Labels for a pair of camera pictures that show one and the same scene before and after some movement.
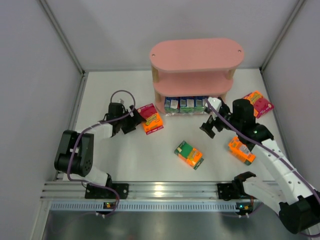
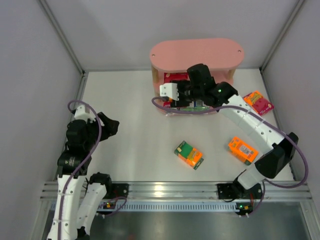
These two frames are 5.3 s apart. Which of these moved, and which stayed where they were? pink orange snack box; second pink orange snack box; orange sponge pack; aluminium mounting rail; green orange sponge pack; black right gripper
Moved: pink orange snack box; black right gripper
Stayed: orange sponge pack; green orange sponge pack; aluminium mounting rail; second pink orange snack box
